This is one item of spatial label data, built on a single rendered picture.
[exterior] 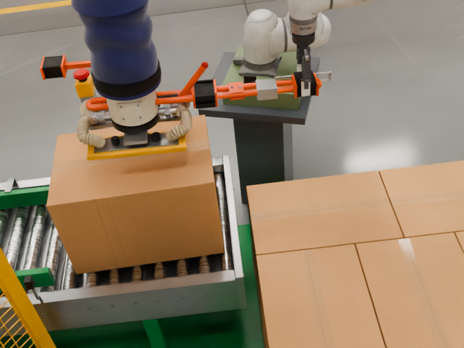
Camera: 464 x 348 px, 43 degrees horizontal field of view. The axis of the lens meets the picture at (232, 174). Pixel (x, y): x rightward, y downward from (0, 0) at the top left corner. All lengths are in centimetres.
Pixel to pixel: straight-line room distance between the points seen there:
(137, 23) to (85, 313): 115
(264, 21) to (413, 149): 144
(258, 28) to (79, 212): 112
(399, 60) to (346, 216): 213
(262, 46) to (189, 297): 115
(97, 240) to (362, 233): 105
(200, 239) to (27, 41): 329
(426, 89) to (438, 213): 173
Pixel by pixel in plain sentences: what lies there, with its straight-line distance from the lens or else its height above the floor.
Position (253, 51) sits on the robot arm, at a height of 97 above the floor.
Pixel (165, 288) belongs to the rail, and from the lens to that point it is 226.
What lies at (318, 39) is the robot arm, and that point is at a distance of 273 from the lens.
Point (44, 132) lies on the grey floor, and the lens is 414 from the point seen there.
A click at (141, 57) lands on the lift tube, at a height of 143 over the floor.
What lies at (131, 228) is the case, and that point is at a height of 77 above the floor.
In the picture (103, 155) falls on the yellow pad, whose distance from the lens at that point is 204.
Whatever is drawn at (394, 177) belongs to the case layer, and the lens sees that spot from 269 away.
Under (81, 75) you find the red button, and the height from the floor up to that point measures 104.
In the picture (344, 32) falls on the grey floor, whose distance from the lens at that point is 475.
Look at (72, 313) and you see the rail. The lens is 240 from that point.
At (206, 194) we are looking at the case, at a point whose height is 89.
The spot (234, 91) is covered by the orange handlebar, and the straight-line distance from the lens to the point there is 203.
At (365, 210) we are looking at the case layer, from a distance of 253.
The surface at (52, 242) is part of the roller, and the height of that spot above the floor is 55.
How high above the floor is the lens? 239
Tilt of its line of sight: 43 degrees down
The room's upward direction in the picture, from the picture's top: 7 degrees counter-clockwise
